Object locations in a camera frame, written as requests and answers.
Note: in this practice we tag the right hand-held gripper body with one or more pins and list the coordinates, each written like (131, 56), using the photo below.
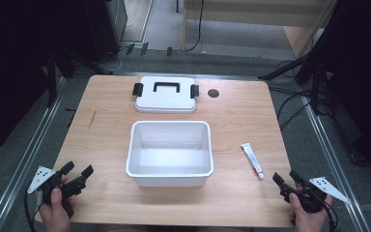
(310, 198)

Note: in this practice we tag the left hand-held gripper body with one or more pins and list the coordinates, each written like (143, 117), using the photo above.
(72, 188)

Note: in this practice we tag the person's right hand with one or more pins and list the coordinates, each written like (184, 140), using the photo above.
(310, 222)

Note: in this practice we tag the person's left hand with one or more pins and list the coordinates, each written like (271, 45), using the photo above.
(54, 216)

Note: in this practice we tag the white ointment tube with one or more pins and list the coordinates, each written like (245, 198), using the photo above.
(252, 159)

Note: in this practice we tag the white plastic storage box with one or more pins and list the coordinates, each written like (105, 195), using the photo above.
(169, 154)

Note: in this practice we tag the black metal stand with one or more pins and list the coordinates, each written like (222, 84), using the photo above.
(51, 83)

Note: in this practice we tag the round black table grommet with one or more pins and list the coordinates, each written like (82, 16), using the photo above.
(213, 93)

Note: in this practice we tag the black tripod stand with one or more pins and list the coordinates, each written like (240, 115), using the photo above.
(306, 61)

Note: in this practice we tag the dark curtain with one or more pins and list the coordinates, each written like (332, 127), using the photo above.
(364, 80)
(9, 64)

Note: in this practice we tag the small black floor block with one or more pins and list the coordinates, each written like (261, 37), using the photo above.
(169, 51)
(144, 48)
(130, 48)

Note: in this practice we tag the black cabinet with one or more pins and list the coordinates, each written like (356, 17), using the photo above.
(104, 29)

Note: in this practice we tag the light wooden furniture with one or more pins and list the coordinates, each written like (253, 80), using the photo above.
(254, 13)

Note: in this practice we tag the metal floor rail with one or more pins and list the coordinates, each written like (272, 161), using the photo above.
(335, 161)
(22, 161)

